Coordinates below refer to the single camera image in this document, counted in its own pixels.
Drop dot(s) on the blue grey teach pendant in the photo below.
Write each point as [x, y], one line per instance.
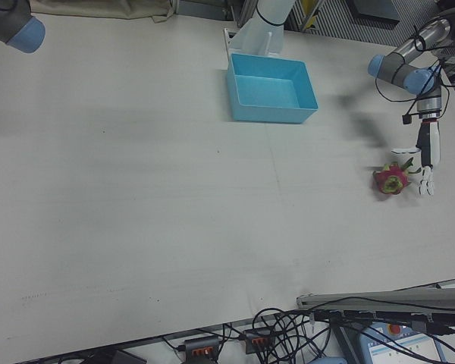
[402, 349]

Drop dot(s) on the ribbed grey panel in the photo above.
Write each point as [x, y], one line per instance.
[337, 22]

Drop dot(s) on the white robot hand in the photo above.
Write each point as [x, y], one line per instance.
[430, 144]

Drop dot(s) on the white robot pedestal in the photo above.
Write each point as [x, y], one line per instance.
[258, 38]

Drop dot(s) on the light blue plastic bin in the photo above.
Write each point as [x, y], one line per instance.
[265, 113]

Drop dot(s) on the beige cloth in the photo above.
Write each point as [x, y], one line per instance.
[98, 7]

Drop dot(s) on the red dragon fruit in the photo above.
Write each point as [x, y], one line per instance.
[392, 182]

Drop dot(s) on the grey hub with orange switches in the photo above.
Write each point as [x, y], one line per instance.
[201, 343]
[258, 335]

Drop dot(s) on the metal pedestal bracket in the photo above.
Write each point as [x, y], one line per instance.
[226, 45]

